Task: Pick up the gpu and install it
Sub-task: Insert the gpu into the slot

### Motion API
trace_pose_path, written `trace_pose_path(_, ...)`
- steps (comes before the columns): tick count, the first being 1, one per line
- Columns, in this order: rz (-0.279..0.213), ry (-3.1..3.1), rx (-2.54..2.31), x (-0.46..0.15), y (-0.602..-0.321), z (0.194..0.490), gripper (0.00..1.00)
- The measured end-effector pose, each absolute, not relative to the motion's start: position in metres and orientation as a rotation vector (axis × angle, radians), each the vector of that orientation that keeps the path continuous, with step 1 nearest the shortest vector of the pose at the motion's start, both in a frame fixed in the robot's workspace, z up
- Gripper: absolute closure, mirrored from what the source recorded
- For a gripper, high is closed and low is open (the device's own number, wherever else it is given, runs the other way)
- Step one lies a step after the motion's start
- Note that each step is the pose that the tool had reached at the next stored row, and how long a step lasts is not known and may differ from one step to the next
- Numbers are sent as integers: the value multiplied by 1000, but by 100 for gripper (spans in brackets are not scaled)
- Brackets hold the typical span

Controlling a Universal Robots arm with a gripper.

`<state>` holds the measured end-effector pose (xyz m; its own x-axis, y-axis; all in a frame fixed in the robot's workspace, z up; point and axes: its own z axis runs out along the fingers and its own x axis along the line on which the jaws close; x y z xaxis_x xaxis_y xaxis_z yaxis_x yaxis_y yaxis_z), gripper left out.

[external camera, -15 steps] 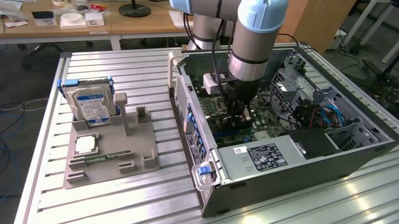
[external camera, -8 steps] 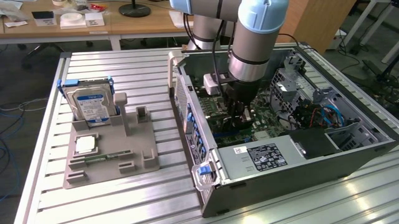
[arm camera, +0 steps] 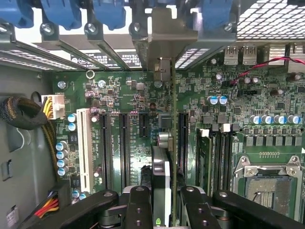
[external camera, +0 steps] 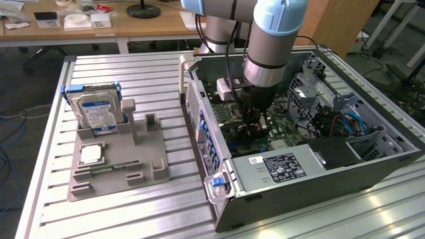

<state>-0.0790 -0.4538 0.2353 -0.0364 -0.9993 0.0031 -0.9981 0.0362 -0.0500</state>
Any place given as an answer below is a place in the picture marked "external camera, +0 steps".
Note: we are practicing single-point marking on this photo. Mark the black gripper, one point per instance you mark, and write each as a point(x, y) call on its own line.
point(263, 99)

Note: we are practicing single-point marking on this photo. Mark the graphics card with black fan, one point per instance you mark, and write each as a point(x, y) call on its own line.
point(257, 133)

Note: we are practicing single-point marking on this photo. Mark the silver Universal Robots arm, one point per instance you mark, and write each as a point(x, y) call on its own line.
point(269, 49)

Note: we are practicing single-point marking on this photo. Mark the green motherboard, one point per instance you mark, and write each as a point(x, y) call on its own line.
point(285, 124)

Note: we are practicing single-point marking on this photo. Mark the perforated metal disk bay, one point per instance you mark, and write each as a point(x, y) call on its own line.
point(305, 94)

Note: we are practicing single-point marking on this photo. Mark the silver chipset heat sink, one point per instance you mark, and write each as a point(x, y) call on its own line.
point(279, 145)

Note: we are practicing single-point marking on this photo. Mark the blue expansion slot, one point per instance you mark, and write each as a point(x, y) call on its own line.
point(239, 144)

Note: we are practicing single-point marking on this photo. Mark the black plastic shroud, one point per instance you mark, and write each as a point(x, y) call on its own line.
point(332, 152)

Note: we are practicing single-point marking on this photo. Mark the grey power supply unit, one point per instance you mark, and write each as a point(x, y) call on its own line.
point(249, 174)

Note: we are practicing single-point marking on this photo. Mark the blue case latch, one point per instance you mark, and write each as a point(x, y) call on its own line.
point(219, 180)

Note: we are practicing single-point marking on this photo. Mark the stack of white papers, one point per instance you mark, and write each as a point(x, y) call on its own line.
point(191, 22)

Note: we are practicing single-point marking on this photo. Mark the wooden cabinet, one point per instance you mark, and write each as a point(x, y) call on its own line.
point(348, 25)

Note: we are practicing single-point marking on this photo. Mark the open metal disk bay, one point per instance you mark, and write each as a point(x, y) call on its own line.
point(381, 144)

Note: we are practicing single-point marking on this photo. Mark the open black PC case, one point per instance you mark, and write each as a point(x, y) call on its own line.
point(299, 206)

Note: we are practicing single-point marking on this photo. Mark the wooden desk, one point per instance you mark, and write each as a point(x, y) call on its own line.
point(132, 27)

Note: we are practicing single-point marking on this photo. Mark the grey plastic parts rack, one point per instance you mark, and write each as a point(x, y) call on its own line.
point(116, 154)

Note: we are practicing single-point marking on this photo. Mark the black round lamp base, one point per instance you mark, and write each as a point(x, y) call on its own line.
point(143, 11)

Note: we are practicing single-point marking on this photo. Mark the green RAM stick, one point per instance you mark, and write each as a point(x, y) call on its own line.
point(105, 168)

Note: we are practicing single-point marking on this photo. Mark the silver CPU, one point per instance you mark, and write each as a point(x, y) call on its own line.
point(90, 154)

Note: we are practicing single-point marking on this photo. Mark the plain white box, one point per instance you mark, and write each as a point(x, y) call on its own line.
point(100, 21)

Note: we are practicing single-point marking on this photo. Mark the red packet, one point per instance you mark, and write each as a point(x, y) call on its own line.
point(103, 7)

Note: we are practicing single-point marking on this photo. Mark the white box with round tape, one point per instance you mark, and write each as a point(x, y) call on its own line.
point(78, 22)

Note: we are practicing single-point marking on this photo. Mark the black chair base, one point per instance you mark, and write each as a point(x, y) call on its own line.
point(40, 53)

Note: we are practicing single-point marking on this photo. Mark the white box with black top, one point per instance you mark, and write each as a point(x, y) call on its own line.
point(47, 20)

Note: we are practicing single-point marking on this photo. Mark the white paper label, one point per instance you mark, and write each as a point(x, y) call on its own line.
point(16, 25)

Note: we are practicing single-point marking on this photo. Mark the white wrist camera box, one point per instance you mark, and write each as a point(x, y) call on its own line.
point(225, 89)

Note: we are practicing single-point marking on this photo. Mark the hard disk with blue bracket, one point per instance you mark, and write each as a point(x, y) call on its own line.
point(96, 112)

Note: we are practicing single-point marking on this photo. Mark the white desk frame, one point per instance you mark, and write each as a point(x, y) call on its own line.
point(399, 22)

